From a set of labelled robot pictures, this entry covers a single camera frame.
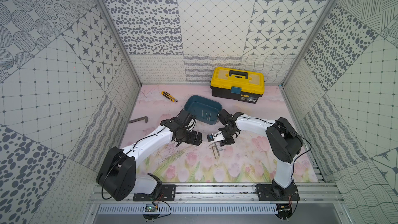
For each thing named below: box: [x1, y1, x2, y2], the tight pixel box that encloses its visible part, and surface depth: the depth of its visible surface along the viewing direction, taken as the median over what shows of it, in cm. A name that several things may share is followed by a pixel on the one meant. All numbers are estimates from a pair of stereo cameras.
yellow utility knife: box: [161, 90, 179, 103], surface depth 114 cm
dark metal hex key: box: [128, 116, 149, 124], surface depth 103 cm
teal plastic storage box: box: [183, 95, 223, 125], surface depth 109 cm
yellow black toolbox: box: [210, 66, 265, 104], surface depth 103 cm
